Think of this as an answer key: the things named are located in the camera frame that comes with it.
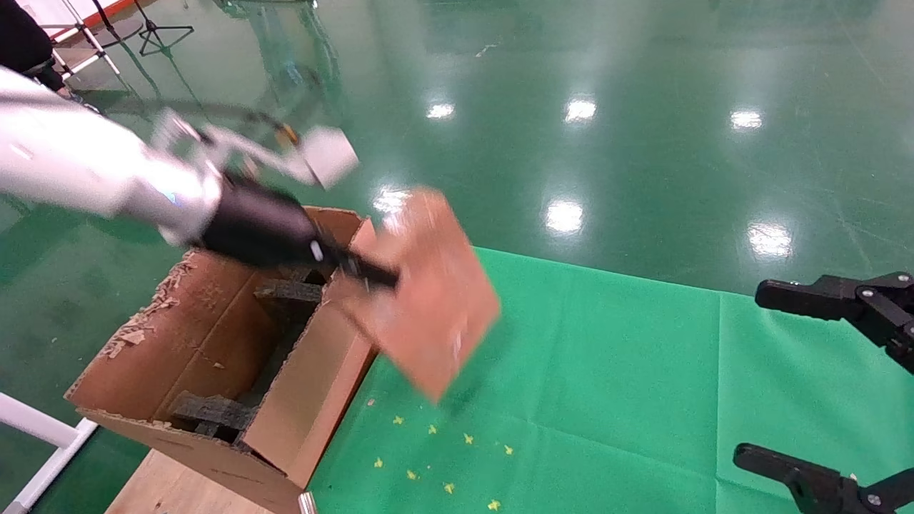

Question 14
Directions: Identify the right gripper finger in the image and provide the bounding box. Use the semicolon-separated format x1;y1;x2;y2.
755;271;914;372
734;443;914;514

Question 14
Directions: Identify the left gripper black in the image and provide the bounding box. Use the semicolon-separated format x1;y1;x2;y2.
202;175;398;291

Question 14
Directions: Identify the small brown cardboard box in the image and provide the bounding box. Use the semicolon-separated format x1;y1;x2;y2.
334;187;502;405

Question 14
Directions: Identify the large open cardboard carton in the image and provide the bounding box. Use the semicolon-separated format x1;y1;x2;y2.
64;206;379;514

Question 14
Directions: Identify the black foam insert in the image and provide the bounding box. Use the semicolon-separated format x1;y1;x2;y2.
168;391;258;440
253;266;329;322

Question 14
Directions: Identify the large green tablecloth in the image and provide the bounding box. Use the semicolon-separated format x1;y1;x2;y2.
307;246;914;514

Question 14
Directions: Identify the black tripod stand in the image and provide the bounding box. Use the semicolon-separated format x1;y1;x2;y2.
136;0;195;56

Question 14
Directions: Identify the white panel with red edge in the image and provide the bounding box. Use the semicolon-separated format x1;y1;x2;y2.
21;0;136;29

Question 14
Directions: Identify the person in black clothes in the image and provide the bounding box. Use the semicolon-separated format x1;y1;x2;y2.
0;0;66;92

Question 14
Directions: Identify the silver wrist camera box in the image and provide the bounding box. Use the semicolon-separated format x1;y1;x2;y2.
154;107;360;190

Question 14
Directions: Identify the white table frame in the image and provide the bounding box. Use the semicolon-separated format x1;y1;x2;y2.
0;391;99;514

